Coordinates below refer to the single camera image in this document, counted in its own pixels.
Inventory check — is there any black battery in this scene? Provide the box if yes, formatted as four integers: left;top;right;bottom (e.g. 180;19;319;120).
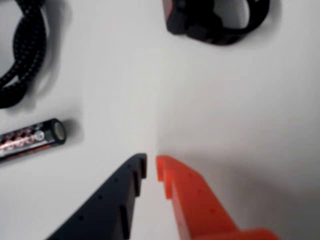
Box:
0;118;67;164

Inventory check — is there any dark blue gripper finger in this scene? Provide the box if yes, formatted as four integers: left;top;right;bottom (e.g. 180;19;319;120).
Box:
46;153;148;240

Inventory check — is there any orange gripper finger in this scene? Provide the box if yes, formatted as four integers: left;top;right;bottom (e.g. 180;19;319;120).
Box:
155;154;281;240

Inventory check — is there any black braided USB cable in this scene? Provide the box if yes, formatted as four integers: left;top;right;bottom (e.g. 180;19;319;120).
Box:
0;0;49;109

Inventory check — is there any black ring band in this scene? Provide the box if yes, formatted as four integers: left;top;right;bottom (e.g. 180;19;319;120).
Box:
161;0;271;46

